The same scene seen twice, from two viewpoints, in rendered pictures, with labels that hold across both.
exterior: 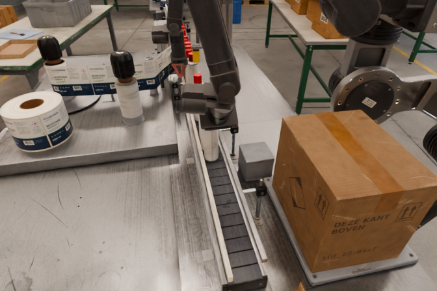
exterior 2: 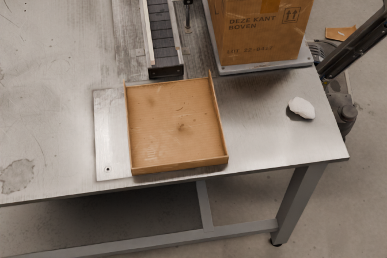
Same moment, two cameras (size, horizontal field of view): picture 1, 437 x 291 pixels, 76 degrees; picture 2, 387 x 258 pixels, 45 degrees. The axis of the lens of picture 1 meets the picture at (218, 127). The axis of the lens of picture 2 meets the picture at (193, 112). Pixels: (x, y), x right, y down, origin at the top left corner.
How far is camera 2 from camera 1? 72 cm
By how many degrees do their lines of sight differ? 21
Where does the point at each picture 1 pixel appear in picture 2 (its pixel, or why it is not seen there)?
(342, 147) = not seen: outside the picture
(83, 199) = (28, 5)
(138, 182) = not seen: outside the picture
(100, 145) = not seen: outside the picture
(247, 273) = (167, 61)
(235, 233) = (163, 35)
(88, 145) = not seen: outside the picture
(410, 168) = not seen: outside the picture
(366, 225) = (257, 23)
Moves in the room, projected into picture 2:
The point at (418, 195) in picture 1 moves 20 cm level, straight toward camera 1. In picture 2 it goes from (295, 0) to (241, 37)
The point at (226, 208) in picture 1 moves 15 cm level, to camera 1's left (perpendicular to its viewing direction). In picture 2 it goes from (159, 15) to (113, 14)
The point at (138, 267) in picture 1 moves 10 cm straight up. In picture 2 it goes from (82, 57) to (76, 35)
